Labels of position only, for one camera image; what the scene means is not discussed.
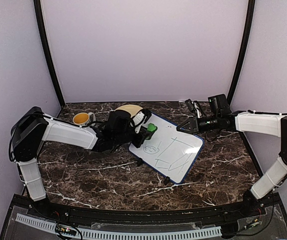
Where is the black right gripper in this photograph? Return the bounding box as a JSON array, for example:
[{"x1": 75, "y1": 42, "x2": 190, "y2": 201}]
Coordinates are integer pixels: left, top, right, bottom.
[{"x1": 177, "y1": 114, "x2": 221, "y2": 135}]

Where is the green black whiteboard eraser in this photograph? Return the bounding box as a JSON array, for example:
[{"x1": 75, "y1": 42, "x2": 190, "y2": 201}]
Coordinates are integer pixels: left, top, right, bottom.
[{"x1": 147, "y1": 123, "x2": 158, "y2": 133}]

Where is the blue framed whiteboard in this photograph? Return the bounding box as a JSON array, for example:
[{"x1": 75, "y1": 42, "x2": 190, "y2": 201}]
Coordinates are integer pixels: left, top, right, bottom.
[{"x1": 128, "y1": 113, "x2": 204, "y2": 184}]

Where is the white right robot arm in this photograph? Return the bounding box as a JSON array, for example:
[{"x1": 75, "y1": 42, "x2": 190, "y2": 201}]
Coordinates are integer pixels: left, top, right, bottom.
[{"x1": 176, "y1": 110, "x2": 287, "y2": 217}]

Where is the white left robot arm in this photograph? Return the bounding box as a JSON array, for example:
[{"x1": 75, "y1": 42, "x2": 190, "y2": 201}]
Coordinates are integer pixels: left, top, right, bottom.
[{"x1": 8, "y1": 105, "x2": 154, "y2": 218}]

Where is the cream ceramic plate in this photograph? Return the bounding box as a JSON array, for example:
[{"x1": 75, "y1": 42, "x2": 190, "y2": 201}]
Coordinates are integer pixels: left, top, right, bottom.
[{"x1": 115, "y1": 104, "x2": 143, "y2": 117}]

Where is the patterned white mug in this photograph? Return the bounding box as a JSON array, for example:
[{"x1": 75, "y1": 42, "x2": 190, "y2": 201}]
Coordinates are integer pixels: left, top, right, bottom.
[{"x1": 72, "y1": 112, "x2": 96, "y2": 126}]

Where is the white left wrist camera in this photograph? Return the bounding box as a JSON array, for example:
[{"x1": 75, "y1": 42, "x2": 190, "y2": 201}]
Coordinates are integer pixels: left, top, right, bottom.
[{"x1": 132, "y1": 108, "x2": 152, "y2": 128}]

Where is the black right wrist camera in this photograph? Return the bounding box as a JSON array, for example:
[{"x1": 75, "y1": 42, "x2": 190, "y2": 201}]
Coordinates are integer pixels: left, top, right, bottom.
[{"x1": 208, "y1": 94, "x2": 232, "y2": 117}]

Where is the black front rail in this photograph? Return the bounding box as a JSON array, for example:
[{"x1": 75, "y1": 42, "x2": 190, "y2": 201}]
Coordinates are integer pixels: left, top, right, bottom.
[{"x1": 21, "y1": 197, "x2": 267, "y2": 226}]

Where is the white cable duct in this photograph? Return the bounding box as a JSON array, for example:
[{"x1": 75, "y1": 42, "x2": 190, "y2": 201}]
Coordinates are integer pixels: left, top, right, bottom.
[{"x1": 15, "y1": 213, "x2": 222, "y2": 240}]

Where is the black right corner post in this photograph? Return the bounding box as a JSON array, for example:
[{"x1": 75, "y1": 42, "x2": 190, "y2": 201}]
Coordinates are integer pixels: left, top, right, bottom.
[{"x1": 227, "y1": 0, "x2": 256, "y2": 104}]

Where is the black corner post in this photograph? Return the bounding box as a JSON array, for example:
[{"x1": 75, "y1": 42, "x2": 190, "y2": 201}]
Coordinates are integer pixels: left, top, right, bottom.
[
  {"x1": 33, "y1": 0, "x2": 66, "y2": 109},
  {"x1": 227, "y1": 0, "x2": 256, "y2": 104}
]

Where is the black left corner post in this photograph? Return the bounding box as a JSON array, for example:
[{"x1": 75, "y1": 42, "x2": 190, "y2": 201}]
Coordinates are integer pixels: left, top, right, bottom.
[{"x1": 33, "y1": 0, "x2": 66, "y2": 109}]

